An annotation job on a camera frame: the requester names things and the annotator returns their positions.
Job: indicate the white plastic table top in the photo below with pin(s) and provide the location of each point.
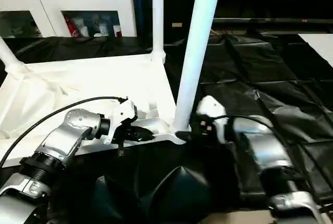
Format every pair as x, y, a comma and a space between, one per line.
78, 78

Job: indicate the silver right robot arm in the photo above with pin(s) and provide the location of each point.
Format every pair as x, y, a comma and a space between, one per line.
265, 151

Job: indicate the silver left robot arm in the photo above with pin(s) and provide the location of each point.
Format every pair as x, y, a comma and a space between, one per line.
57, 141

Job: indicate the black table mat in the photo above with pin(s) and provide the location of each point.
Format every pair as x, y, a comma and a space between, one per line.
260, 89

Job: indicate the small yellow label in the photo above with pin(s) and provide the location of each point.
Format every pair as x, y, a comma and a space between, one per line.
177, 25

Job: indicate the white glass-door cabinet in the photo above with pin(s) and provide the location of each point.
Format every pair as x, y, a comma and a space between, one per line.
62, 3

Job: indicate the white flat sheet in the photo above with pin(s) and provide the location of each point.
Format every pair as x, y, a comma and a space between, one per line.
322, 44

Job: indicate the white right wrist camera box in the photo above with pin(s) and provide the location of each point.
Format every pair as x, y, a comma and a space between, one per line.
210, 108

